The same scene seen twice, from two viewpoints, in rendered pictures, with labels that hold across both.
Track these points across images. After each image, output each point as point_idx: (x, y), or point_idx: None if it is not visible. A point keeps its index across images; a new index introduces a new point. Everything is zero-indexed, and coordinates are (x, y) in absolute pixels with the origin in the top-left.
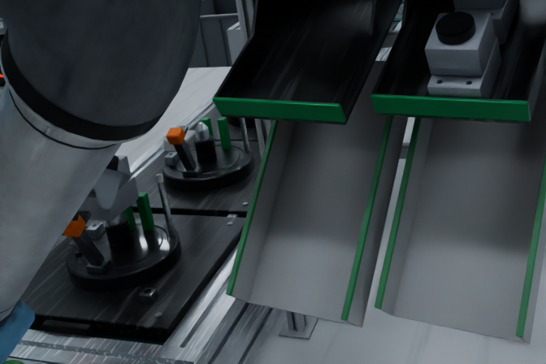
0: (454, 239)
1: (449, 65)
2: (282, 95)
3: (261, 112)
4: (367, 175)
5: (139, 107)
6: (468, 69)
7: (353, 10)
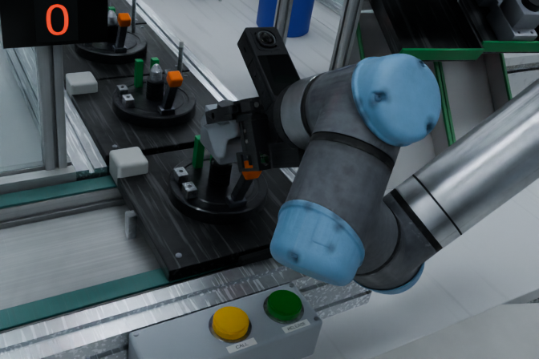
0: (458, 121)
1: (527, 22)
2: (423, 43)
3: (429, 57)
4: None
5: None
6: (533, 25)
7: None
